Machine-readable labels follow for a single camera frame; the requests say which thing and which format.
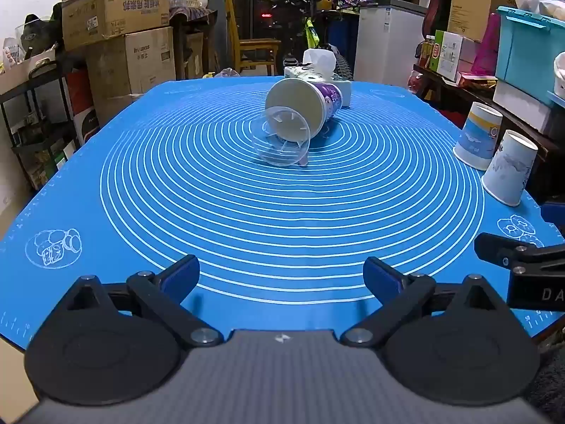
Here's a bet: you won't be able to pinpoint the dark wooden side table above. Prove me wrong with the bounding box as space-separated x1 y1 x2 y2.
412 64 565 206

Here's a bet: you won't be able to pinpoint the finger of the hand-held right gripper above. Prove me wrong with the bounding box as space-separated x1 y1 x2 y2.
474 232 565 275

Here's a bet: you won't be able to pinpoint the black metal shelf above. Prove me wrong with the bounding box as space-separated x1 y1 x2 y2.
0 53 91 192

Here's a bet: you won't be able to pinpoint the dark bag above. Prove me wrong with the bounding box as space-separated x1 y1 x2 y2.
21 13 61 61

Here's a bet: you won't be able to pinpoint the white flat box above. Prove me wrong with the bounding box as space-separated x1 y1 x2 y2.
492 80 565 133

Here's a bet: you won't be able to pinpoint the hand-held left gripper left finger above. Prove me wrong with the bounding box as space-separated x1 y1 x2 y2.
44 255 222 348

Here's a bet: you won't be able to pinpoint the white chest freezer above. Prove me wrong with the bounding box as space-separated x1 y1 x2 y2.
357 0 428 83

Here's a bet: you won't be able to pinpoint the white purple paper cup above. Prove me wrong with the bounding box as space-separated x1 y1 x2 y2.
265 78 344 140

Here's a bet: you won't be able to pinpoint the pink paper bag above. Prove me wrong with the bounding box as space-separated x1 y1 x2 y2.
471 12 502 76

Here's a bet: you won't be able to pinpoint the wooden chair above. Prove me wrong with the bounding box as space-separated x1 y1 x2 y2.
225 0 282 76

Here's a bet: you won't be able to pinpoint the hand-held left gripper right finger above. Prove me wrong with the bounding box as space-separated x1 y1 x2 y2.
342 256 522 348

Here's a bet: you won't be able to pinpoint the green white carton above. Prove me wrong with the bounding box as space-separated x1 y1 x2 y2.
430 30 464 83

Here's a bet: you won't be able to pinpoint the blue silicone baking mat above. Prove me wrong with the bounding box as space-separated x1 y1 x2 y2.
0 75 565 355

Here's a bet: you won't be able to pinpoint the drink bottles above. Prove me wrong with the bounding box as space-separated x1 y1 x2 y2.
418 35 436 70

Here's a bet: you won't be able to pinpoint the clear plastic cup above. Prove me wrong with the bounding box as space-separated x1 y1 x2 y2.
253 106 310 167

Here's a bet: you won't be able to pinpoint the white tissue box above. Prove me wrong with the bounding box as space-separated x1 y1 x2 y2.
284 48 352 109

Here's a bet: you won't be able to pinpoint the bicycle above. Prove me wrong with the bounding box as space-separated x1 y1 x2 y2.
251 0 355 81

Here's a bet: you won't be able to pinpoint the red snack packet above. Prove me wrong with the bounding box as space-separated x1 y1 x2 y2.
457 72 498 89

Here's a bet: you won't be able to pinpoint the printed cardboard box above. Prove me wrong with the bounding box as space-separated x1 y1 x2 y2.
61 0 171 52

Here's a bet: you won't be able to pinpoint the white blue paper cup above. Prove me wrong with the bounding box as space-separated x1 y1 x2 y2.
481 130 538 207
453 101 504 171

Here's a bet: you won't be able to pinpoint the large plain cardboard box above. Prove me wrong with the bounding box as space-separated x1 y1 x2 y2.
86 26 176 126

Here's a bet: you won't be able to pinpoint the teal plastic storage bin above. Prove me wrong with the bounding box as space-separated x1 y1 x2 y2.
495 6 565 94

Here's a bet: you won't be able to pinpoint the tall cardboard box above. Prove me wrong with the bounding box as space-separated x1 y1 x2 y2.
448 0 516 43

